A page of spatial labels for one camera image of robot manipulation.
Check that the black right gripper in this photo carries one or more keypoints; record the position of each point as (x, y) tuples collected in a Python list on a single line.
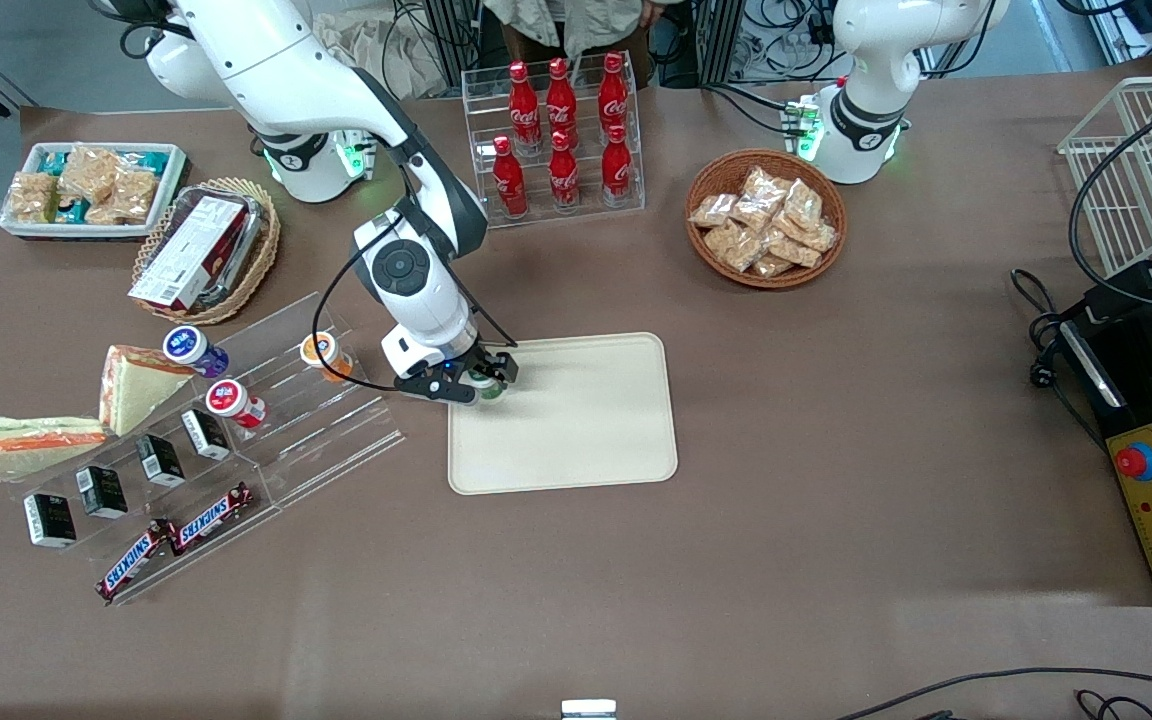
[(489, 363)]

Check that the green gum bottle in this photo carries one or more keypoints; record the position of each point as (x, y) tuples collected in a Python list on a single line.
[(488, 388)]

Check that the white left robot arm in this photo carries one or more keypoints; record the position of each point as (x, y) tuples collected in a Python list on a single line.
[(871, 90)]

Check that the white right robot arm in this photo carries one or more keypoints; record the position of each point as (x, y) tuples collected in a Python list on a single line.
[(276, 70)]

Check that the beige plastic tray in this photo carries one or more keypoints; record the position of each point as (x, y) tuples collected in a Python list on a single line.
[(576, 420)]

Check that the orange gum bottle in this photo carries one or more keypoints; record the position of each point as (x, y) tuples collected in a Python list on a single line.
[(324, 352)]

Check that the red gum bottle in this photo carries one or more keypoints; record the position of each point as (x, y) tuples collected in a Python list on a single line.
[(228, 398)]

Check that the purple gum bottle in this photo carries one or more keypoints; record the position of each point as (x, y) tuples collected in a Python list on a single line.
[(186, 345)]

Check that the white rectangular snack tray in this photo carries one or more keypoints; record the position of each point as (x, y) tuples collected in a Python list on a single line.
[(171, 175)]

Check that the clear acrylic stepped stand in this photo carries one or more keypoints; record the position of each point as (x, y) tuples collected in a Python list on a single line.
[(326, 440)]

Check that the red Coca-Cola bottle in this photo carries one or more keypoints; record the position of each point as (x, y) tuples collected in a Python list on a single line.
[(509, 185), (561, 100), (563, 180), (613, 95), (617, 170), (524, 105)]

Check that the clear acrylic bottle rack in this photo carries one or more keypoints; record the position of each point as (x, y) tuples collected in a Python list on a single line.
[(626, 200)]

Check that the oval wicker basket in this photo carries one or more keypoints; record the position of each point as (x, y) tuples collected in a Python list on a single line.
[(269, 240)]

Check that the clear wrapped cracker pack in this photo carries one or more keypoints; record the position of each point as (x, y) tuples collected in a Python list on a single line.
[(803, 203), (761, 185), (796, 250), (733, 245), (712, 210), (822, 237), (772, 266)]

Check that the small black box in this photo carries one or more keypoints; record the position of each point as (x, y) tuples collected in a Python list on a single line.
[(160, 461), (102, 492), (49, 520), (206, 434)]

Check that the round wicker basket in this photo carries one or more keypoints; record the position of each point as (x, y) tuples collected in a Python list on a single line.
[(711, 170)]

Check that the Snickers bar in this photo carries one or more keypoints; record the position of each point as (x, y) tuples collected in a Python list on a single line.
[(211, 518), (134, 560)]

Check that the red and white box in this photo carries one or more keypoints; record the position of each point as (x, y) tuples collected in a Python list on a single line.
[(186, 255)]

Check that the crumpled translucent plastic bag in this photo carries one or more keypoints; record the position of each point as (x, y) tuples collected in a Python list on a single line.
[(406, 50)]

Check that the triangular wrapped sandwich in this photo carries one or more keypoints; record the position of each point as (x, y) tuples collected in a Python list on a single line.
[(136, 385)]

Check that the person in beige jacket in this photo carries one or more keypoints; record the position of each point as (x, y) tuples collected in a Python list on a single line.
[(576, 20)]

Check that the brown snack pack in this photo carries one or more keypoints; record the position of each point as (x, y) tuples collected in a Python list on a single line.
[(91, 172), (33, 197), (131, 195)]

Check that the flat wrapped sandwich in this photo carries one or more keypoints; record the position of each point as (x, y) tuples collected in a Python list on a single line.
[(31, 445)]

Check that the red emergency stop button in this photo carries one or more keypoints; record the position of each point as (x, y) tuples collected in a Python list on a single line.
[(1134, 461)]

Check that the black machine housing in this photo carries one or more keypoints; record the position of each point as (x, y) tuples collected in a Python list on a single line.
[(1151, 380)]

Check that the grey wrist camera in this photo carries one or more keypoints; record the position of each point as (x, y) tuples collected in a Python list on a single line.
[(431, 387)]

